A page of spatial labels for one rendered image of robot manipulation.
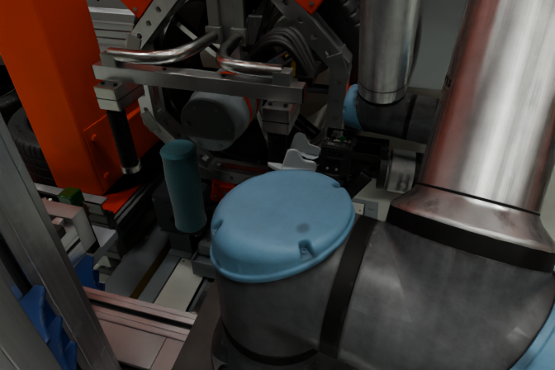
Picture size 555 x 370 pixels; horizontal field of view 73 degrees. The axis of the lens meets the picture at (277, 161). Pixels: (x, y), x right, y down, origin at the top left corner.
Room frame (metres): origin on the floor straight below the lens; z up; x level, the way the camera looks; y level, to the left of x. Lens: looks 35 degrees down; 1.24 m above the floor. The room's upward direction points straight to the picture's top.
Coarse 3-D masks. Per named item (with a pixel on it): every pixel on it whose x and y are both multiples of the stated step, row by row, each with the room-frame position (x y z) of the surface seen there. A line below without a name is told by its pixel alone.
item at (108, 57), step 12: (216, 0) 0.84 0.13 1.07; (216, 12) 0.83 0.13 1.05; (216, 24) 0.83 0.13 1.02; (204, 36) 0.78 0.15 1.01; (216, 36) 0.82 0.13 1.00; (108, 48) 0.71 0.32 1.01; (120, 48) 0.71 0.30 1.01; (180, 48) 0.71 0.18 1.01; (192, 48) 0.73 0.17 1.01; (204, 48) 0.77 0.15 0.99; (108, 60) 0.70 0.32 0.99; (120, 60) 0.69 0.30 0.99; (132, 60) 0.68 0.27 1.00; (144, 60) 0.68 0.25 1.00; (156, 60) 0.68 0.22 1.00; (168, 60) 0.69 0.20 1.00; (180, 60) 0.71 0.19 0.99
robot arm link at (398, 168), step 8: (392, 152) 0.54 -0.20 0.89; (400, 152) 0.54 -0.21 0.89; (408, 152) 0.54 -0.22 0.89; (392, 160) 0.52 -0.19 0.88; (400, 160) 0.52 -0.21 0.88; (408, 160) 0.52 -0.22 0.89; (392, 168) 0.51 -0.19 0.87; (400, 168) 0.51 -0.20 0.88; (408, 168) 0.50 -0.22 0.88; (392, 176) 0.50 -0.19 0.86; (400, 176) 0.50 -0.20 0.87; (408, 176) 0.50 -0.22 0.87; (392, 184) 0.50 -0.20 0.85; (400, 184) 0.49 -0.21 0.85; (408, 184) 0.49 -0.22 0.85; (400, 192) 0.51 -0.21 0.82
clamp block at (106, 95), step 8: (104, 80) 0.70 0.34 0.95; (96, 88) 0.67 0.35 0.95; (104, 88) 0.67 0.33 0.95; (112, 88) 0.66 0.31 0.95; (120, 88) 0.68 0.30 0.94; (128, 88) 0.70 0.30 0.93; (136, 88) 0.72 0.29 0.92; (104, 96) 0.67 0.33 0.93; (112, 96) 0.66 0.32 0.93; (120, 96) 0.67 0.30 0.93; (128, 96) 0.69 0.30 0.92; (136, 96) 0.72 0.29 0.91; (104, 104) 0.67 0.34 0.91; (112, 104) 0.67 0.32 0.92; (120, 104) 0.66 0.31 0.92; (128, 104) 0.69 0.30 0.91
